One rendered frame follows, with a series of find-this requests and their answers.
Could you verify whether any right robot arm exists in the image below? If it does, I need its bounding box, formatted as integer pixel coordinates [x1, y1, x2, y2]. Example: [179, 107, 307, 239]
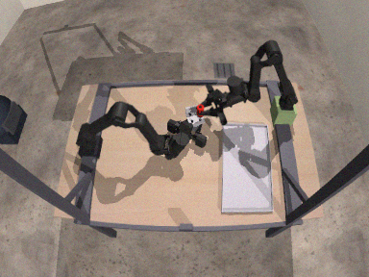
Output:
[211, 40, 298, 111]

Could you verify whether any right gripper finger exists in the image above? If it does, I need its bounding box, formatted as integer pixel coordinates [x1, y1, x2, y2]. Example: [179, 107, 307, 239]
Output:
[198, 107, 218, 118]
[201, 94, 212, 108]

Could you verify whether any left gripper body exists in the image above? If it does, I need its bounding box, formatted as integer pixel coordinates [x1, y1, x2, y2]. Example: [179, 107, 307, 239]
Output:
[167, 119, 207, 148]

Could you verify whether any red screwdriver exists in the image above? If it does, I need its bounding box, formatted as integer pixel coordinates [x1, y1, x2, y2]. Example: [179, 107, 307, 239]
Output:
[197, 105, 204, 120]

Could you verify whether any white shallow rectangular tray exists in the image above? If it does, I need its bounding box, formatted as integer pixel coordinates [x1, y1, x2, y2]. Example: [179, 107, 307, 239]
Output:
[221, 123, 273, 213]

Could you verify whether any grey metal bracket with holes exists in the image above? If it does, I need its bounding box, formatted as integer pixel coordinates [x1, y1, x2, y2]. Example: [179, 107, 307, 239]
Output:
[185, 105, 205, 126]

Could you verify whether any grey rectangular table frame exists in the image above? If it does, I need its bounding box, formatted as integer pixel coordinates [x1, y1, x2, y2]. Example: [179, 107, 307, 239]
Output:
[75, 80, 302, 232]

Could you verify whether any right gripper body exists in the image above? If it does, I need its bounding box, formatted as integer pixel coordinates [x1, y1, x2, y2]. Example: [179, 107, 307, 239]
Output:
[206, 85, 234, 126]

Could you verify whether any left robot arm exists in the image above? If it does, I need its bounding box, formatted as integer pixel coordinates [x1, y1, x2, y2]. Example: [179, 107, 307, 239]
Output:
[76, 101, 193, 160]

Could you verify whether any grey cylinder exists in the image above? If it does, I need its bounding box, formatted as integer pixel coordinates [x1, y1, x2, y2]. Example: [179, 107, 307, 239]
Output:
[192, 124, 201, 132]

